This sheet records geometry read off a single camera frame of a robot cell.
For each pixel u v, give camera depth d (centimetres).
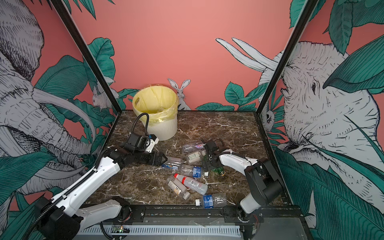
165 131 100
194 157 90
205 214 75
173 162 94
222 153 63
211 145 73
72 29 76
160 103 104
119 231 71
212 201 73
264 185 45
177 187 78
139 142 61
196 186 78
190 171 84
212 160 66
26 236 35
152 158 67
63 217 37
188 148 95
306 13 71
